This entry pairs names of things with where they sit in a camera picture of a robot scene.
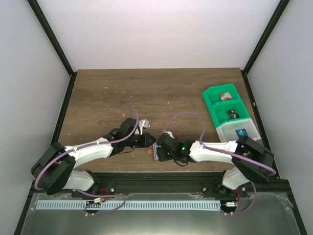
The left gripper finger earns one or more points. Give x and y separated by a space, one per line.
149 137
149 142

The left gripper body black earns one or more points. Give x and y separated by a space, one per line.
142 140

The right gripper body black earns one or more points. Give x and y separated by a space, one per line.
159 152

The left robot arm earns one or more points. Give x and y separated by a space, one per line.
56 168

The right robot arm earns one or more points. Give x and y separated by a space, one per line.
251 161

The black card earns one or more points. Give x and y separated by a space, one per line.
233 114

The blue card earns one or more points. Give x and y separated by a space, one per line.
241 132

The red white card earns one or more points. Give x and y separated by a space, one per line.
225 96

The white bin near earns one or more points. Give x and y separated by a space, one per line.
232 130

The green bin middle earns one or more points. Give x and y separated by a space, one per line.
219 115

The green bin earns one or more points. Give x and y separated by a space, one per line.
219 115
212 94

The green bin far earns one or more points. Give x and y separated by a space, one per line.
212 94

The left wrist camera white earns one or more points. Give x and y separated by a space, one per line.
142 124

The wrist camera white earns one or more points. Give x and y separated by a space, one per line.
142 124
169 133

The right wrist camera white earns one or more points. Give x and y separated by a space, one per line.
169 133

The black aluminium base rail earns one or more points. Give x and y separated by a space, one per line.
159 182

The white slotted cable duct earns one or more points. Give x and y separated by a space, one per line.
142 205

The left black frame post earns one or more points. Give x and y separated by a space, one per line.
50 35

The black frame post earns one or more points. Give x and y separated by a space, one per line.
278 12
50 35

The right black frame post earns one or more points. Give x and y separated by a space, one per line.
278 12

